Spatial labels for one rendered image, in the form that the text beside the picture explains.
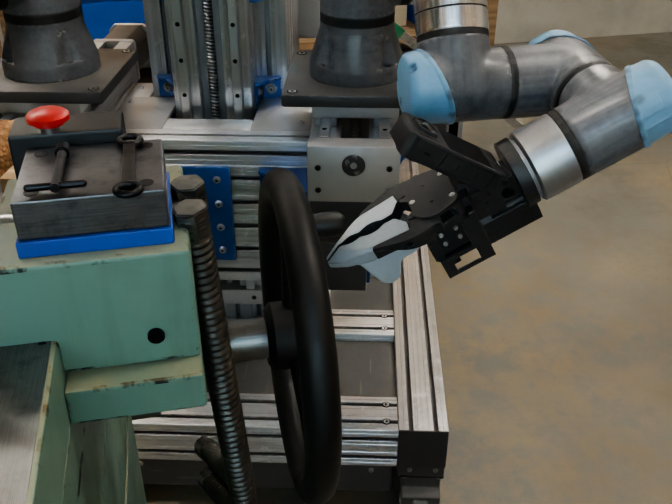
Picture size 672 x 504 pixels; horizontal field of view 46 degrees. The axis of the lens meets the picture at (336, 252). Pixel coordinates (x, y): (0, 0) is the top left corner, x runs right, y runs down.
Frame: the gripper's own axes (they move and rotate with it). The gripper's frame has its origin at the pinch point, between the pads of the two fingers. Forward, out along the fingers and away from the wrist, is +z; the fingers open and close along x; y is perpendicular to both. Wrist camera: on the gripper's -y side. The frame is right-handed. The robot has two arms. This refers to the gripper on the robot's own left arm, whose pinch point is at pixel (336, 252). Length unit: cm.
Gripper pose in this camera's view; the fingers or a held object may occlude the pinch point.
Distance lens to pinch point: 79.2
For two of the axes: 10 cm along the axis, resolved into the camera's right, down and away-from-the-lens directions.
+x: -1.8, -5.7, 8.0
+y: 4.6, 6.7, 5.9
